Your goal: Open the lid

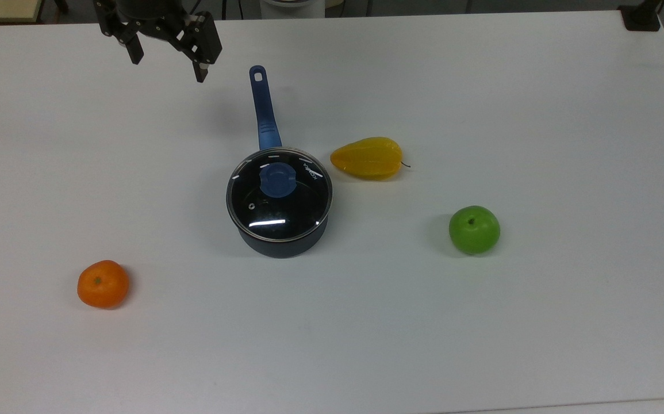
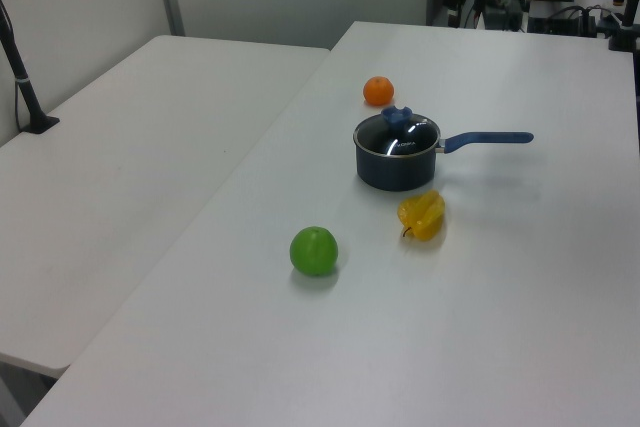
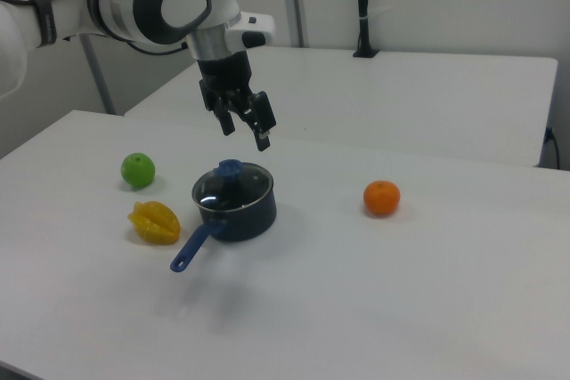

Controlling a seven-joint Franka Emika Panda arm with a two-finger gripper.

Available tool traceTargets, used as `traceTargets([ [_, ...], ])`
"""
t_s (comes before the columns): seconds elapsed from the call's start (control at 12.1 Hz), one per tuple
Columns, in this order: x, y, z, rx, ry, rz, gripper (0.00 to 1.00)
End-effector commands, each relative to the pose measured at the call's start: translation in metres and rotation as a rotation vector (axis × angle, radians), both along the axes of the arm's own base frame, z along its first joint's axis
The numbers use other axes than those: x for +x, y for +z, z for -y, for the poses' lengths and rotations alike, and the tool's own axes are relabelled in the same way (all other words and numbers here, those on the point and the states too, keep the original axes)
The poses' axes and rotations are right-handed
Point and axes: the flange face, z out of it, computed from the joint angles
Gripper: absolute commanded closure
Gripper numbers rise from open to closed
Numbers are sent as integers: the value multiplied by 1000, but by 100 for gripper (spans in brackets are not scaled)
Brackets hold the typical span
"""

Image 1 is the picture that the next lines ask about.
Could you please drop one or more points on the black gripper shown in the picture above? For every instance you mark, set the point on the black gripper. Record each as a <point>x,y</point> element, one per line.
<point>153,16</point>

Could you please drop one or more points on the glass lid with blue knob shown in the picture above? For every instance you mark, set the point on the glass lid with blue knob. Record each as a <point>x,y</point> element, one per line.
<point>279,179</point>

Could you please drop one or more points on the yellow starfruit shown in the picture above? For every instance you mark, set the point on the yellow starfruit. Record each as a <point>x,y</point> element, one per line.
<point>369,158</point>

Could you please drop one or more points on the orange tangerine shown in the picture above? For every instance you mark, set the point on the orange tangerine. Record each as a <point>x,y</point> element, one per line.
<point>103,284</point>

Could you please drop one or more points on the green apple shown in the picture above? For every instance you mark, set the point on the green apple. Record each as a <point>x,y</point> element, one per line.
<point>474,230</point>

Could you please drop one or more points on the black table clamp mount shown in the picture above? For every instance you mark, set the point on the black table clamp mount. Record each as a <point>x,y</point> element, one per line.
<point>642,17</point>

